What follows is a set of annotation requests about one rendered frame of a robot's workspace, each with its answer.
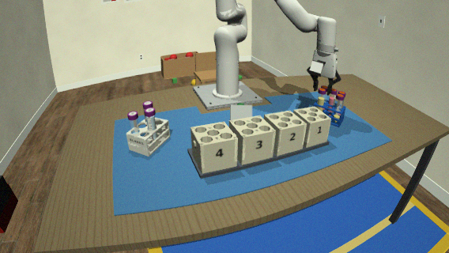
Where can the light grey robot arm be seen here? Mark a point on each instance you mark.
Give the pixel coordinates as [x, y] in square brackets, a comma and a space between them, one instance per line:
[227, 36]

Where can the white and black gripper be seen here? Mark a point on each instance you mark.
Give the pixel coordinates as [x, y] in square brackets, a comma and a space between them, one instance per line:
[329, 70]

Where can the white tube rack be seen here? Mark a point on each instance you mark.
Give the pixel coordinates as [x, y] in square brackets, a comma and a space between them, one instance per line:
[141, 144]

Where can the blue mat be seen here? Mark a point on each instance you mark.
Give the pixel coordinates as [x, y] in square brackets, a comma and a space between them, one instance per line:
[168, 178]

